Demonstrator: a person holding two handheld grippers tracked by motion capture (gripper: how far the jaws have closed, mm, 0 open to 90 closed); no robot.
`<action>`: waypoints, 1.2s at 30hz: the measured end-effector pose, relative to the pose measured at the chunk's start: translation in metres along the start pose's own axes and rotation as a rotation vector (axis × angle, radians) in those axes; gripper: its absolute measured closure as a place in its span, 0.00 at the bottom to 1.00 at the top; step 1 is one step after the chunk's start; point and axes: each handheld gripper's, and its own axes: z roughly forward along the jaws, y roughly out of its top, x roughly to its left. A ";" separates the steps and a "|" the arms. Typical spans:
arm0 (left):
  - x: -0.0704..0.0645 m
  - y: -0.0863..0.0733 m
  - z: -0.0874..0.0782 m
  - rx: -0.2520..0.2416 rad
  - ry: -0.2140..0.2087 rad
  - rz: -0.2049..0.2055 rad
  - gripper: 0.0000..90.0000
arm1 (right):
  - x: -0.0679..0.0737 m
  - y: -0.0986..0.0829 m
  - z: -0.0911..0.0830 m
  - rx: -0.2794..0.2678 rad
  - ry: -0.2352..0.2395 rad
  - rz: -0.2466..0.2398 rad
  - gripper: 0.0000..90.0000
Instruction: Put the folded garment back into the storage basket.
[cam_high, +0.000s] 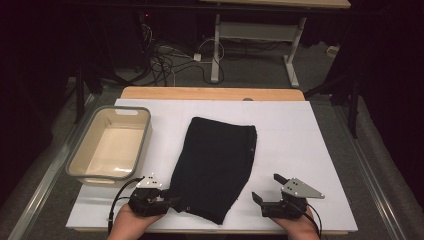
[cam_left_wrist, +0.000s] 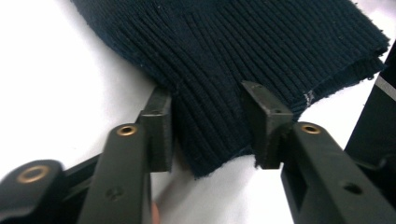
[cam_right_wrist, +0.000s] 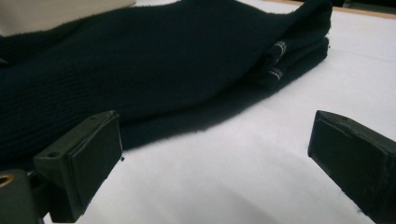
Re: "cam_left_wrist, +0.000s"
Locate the white board sheet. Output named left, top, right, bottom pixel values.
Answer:
left=0, top=0, right=396, bottom=224

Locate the black knitted vest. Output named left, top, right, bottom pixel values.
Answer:
left=70, top=0, right=391, bottom=180

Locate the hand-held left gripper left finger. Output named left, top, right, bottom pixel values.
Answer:
left=76, top=86, right=175, bottom=224

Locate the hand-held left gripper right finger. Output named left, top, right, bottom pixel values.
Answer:
left=241, top=79, right=396, bottom=224

